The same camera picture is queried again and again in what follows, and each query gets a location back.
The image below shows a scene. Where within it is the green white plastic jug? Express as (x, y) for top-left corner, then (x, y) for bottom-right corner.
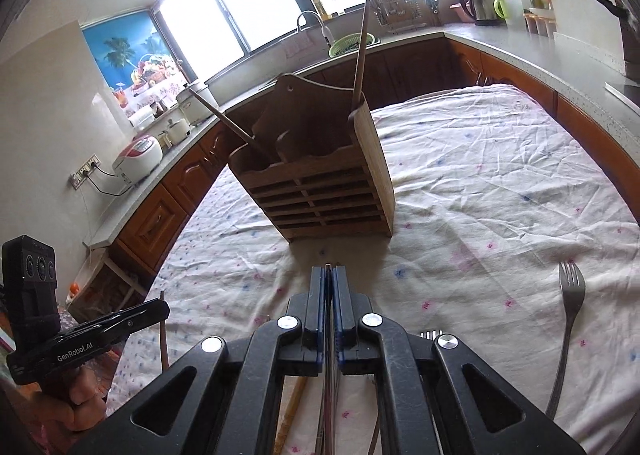
(494, 0), (526, 31)

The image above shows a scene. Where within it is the large white rice cooker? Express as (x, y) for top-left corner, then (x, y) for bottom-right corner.
(177, 80), (219, 126)

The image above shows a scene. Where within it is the red white rice cooker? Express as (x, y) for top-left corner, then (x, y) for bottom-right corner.
(112, 135), (164, 184)

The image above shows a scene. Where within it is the wooden dish rack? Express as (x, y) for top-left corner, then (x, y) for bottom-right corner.
(370, 0), (430, 32)

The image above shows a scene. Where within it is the person's left hand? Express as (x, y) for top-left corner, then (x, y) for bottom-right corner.
(32, 366), (106, 433)

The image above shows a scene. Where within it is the floral white tablecloth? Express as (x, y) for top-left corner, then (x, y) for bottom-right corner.
(105, 82), (640, 455)

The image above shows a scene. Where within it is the steel fork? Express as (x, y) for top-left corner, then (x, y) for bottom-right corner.
(420, 329), (444, 341)
(546, 261), (586, 419)

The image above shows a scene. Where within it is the small white cooker pot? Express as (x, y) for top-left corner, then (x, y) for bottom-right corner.
(160, 119), (191, 147)

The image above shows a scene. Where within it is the white seasoning jar set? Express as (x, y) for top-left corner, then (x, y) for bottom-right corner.
(524, 10), (556, 38)

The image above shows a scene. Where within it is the tropical fruit wall poster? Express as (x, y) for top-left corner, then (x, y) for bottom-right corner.
(82, 11), (186, 124)

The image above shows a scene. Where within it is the wooden utensil holder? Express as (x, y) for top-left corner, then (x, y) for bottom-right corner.
(229, 74), (395, 241)

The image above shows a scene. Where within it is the long wooden chopstick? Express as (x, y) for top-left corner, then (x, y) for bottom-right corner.
(272, 377), (307, 455)

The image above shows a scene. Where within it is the chrome sink faucet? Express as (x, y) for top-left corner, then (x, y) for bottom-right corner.
(296, 10), (335, 48)

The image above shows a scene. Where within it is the yellow dish soap bottle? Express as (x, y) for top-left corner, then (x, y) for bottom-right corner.
(312, 0), (331, 22)

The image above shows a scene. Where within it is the wall power socket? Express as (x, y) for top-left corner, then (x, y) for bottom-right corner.
(68, 154), (101, 190)

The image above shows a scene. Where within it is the green colander with vegetables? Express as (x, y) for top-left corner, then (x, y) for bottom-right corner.
(329, 32), (361, 58)

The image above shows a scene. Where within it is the steel electric kettle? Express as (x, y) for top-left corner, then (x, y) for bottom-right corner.
(460, 0), (501, 26)

